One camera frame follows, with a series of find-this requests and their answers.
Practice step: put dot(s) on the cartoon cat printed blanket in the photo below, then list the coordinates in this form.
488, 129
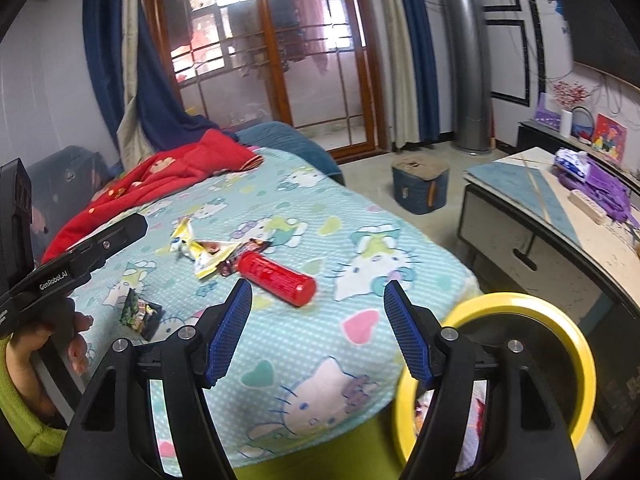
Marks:
310, 350

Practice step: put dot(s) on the wooden framed glass door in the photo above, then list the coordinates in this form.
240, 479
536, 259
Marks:
280, 85

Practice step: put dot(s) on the round blue ornament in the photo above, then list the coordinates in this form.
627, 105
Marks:
582, 130

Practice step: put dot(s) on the yellow rimmed waste bin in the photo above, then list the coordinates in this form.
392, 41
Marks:
500, 302

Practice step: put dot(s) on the black television stand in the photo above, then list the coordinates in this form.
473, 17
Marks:
530, 135

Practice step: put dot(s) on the person's left forearm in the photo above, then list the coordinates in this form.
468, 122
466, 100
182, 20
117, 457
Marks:
20, 425

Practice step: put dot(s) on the yellow snack wrapper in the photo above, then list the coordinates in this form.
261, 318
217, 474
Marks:
207, 255

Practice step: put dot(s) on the green snack packet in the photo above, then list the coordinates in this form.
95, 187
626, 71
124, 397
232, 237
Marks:
137, 310

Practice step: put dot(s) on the white coffee table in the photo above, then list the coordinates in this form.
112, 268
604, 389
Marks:
505, 175

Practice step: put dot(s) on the blue storage stool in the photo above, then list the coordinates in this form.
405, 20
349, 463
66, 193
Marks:
415, 190

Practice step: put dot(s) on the white cup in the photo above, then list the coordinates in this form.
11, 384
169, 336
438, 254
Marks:
566, 122

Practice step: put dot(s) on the silver tower air conditioner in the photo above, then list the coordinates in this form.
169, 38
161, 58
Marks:
467, 60

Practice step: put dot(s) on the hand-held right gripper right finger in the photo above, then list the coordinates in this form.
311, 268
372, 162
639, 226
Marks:
405, 335

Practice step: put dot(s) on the cream curtain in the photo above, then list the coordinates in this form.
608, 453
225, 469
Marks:
131, 130
395, 60

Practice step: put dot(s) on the red blossom decoration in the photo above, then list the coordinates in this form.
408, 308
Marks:
572, 92

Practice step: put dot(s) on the red can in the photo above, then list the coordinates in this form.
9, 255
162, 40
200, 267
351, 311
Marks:
275, 277

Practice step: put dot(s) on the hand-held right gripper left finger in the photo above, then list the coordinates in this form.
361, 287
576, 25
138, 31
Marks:
230, 335

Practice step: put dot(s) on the red fleece blanket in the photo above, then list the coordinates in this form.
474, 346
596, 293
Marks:
150, 175

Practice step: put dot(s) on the wall mounted television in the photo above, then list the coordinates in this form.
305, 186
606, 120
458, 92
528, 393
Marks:
600, 30

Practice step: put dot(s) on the dark blue curtain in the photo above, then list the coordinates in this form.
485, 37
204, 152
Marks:
155, 100

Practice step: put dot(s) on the person's left hand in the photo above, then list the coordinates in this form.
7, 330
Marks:
22, 360

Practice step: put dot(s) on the red picture book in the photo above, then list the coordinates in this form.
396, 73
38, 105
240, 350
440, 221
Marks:
610, 137

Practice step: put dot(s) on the blue white tissue packet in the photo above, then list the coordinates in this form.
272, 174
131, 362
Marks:
570, 160

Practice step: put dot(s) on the purple plastic bag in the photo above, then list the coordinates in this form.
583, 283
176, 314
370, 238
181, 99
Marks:
605, 190

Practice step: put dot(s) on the purple box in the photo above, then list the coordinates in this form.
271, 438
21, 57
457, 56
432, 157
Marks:
547, 115

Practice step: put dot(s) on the dark red snack wrapper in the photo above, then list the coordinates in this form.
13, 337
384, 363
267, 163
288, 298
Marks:
250, 247

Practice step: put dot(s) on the white power strip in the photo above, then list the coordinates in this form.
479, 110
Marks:
587, 205

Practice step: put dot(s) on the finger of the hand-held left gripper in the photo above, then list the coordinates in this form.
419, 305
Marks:
120, 232

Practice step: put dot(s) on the dark grey suitcase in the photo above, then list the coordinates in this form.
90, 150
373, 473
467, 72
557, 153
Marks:
75, 170

